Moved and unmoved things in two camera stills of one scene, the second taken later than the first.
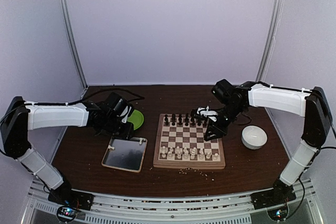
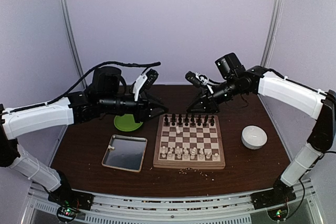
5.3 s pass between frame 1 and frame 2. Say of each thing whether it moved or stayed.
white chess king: stayed
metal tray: stayed
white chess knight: stayed
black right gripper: moved
